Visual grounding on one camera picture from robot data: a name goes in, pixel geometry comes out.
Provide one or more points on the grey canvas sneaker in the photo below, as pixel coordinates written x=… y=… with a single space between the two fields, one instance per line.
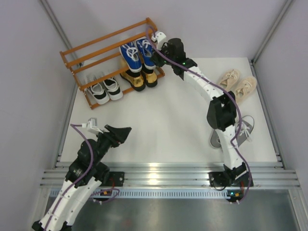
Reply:
x=246 y=129
x=214 y=140

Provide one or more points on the perforated grey cable tray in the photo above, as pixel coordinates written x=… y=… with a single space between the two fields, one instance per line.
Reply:
x=166 y=193

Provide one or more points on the right grey canvas sneaker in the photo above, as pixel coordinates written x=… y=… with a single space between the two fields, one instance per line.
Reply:
x=246 y=129

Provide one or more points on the left grey canvas sneaker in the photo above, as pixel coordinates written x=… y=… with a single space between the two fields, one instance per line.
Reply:
x=214 y=140

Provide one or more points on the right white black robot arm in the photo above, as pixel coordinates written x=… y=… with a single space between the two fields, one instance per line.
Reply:
x=222 y=111

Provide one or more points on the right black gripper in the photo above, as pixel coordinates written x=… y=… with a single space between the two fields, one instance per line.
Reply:
x=156 y=54

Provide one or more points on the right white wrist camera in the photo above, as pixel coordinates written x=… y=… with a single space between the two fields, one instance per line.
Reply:
x=159 y=38

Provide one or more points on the beige sneaker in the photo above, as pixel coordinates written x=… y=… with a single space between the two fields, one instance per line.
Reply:
x=229 y=79
x=245 y=88

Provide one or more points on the black white sneaker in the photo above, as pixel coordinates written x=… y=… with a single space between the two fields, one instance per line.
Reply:
x=99 y=94
x=113 y=89

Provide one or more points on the blue canvas sneaker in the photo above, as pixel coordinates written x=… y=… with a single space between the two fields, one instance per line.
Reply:
x=130 y=54
x=146 y=52

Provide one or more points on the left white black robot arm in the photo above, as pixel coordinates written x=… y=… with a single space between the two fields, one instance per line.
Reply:
x=84 y=176

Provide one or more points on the aluminium rail frame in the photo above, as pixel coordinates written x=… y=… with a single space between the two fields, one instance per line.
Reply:
x=265 y=175

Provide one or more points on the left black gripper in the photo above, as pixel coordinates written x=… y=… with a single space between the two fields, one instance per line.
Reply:
x=117 y=135

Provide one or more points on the gold loafer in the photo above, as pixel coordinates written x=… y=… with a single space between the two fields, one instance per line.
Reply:
x=150 y=78
x=134 y=78

